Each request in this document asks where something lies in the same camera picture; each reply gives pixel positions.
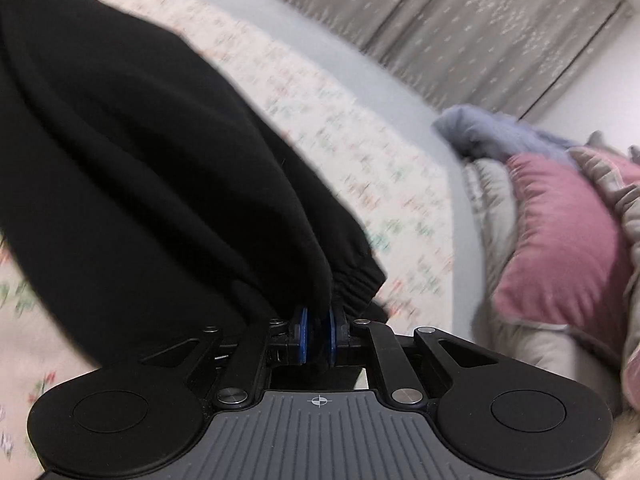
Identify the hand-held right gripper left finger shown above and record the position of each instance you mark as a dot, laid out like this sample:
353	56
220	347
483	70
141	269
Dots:
301	337

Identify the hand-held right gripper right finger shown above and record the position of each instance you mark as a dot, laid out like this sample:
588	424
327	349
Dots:
332	340

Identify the black pants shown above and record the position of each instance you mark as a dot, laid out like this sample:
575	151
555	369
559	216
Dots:
125	160

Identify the floral bed sheet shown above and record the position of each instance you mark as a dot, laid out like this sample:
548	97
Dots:
350	170

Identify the grey quilt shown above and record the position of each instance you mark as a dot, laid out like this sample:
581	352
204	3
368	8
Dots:
550	360

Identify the blue-grey blanket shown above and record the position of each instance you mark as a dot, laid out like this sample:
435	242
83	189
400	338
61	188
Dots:
480	130

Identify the grey star-print curtain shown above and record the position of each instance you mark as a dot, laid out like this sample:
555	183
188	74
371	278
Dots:
475	25

